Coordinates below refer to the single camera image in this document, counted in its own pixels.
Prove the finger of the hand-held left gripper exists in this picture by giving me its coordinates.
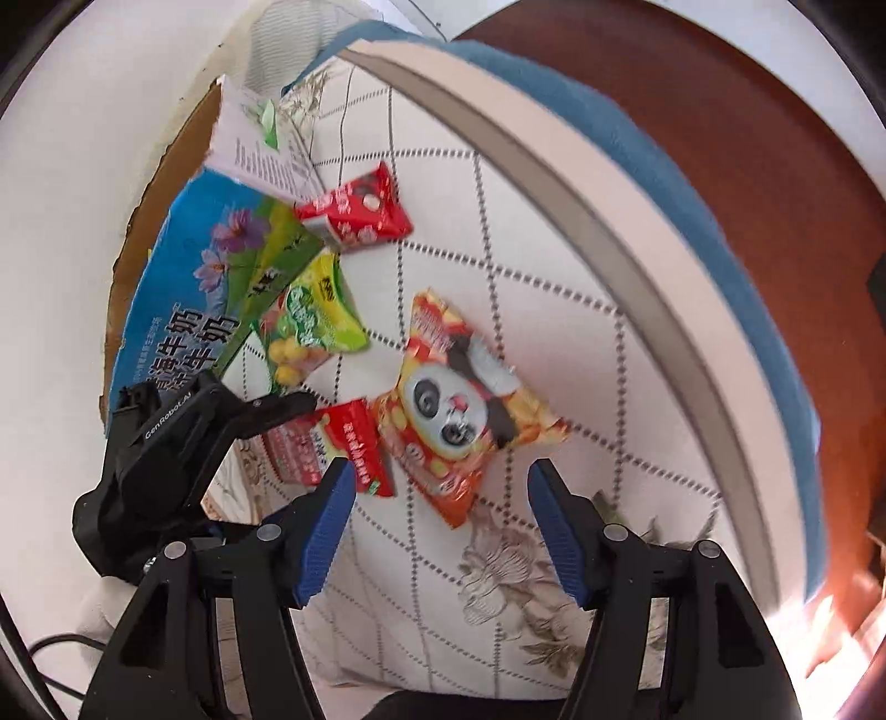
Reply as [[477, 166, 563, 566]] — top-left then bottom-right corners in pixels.
[[228, 391, 318, 444]]

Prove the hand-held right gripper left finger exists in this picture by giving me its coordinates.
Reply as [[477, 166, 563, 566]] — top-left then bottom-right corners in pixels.
[[79, 457, 357, 720]]

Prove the orange panda snack packet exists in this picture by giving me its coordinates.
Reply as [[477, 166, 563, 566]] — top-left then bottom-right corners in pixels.
[[370, 289, 574, 531]]

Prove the black cable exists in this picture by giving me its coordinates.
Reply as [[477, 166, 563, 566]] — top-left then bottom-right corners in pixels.
[[28, 633, 105, 693]]

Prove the green snack packet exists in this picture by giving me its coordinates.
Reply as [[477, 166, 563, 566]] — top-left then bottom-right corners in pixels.
[[250, 253, 371, 395]]

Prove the small red snack packet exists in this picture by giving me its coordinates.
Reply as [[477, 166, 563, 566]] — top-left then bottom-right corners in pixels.
[[294, 161, 414, 254]]

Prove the red green-edged snack packet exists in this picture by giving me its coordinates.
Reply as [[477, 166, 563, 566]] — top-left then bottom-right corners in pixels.
[[261, 398, 397, 500]]

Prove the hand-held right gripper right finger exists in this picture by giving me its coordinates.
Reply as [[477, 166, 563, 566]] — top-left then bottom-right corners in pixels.
[[527, 457, 804, 720]]

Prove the blue bed sheet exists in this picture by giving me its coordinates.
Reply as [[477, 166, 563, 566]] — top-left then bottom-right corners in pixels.
[[284, 20, 859, 603]]

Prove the diamond pattern floral quilt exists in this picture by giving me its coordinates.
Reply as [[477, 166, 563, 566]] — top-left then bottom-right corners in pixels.
[[200, 42, 811, 700]]

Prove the printed cardboard box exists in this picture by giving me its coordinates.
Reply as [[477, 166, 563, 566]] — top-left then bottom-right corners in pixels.
[[104, 76, 326, 434]]

